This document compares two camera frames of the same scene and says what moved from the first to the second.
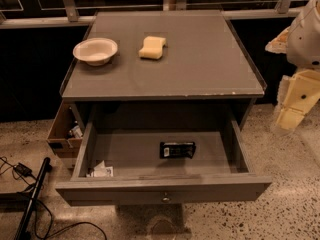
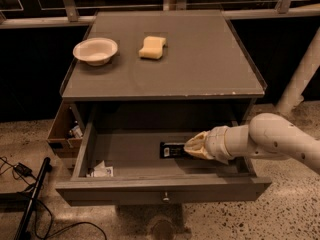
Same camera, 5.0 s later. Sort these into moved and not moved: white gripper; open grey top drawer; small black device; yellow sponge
Moved: white gripper
Not moved: small black device; open grey top drawer; yellow sponge
